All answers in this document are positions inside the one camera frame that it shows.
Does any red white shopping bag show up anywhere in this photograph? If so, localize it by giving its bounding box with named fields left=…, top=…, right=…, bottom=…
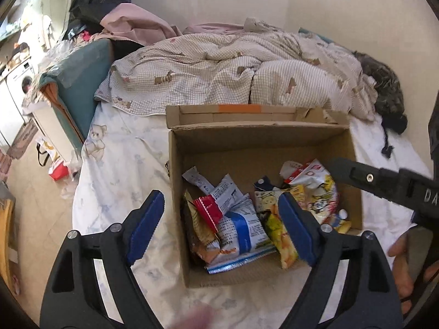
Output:
left=36, top=137, right=69, bottom=181

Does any white washing machine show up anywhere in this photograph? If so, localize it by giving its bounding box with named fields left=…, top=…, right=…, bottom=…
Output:
left=6, top=59, right=35, bottom=123

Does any teal orange cushion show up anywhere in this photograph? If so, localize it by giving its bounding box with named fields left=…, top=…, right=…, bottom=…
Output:
left=38, top=39, right=114, bottom=152

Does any wooden chair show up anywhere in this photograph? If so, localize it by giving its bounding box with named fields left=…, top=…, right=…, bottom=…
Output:
left=0, top=198, right=16, bottom=295

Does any white blue snack bag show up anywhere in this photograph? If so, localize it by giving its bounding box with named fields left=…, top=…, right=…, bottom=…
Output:
left=206, top=195, right=276, bottom=274

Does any white red snack bar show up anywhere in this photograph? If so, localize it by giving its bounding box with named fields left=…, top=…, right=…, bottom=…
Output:
left=193, top=174, right=244, bottom=233
left=182, top=166, right=214, bottom=195

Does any dark camouflage garment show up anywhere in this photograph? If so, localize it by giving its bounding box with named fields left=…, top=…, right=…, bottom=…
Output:
left=353, top=51, right=408, bottom=159

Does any yellow green snack bag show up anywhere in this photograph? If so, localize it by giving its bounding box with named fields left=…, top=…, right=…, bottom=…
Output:
left=254, top=185, right=306, bottom=270

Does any white red noodle snack bag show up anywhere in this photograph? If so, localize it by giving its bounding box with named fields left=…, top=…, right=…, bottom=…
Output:
left=280, top=159, right=339, bottom=224

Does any pink cloth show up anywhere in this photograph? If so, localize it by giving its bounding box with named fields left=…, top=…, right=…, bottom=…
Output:
left=91, top=3, right=244, bottom=46

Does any white cabinet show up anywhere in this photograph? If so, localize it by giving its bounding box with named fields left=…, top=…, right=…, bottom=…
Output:
left=23, top=101, right=79, bottom=163

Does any white floral bed sheet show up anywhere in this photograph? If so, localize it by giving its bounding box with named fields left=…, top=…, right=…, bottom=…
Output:
left=72, top=103, right=432, bottom=328

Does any left hand thumb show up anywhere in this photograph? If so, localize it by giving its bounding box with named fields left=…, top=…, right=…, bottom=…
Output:
left=170, top=305, right=215, bottom=329

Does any floor rug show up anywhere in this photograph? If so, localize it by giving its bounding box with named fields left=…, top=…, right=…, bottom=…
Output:
left=7, top=120, right=38, bottom=160

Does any orange chip bag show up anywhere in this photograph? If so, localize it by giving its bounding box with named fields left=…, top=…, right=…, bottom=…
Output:
left=183, top=190, right=220, bottom=264

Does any right hand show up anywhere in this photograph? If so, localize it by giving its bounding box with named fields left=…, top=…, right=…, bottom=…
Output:
left=388, top=232, right=439, bottom=314

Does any checkered bear quilt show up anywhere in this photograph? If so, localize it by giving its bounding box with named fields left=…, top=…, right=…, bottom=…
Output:
left=94, top=28, right=377, bottom=120

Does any blue bear snack bag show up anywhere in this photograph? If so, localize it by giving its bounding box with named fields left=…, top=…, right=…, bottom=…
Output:
left=324, top=209, right=351, bottom=234

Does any brown cardboard box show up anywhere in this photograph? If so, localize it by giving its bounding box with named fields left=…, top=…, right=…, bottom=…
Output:
left=166, top=105, right=356, bottom=288

